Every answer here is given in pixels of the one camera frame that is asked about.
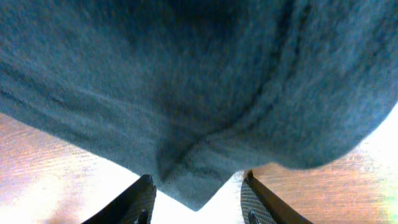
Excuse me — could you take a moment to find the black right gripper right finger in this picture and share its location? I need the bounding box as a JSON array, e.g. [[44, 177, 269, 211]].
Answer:
[[240, 170, 313, 224]]

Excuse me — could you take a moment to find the dark green t-shirt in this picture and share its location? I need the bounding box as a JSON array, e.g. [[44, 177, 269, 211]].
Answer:
[[1, 0, 397, 210]]

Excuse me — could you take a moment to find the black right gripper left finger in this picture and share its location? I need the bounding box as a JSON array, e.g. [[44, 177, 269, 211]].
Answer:
[[83, 174, 157, 224]]

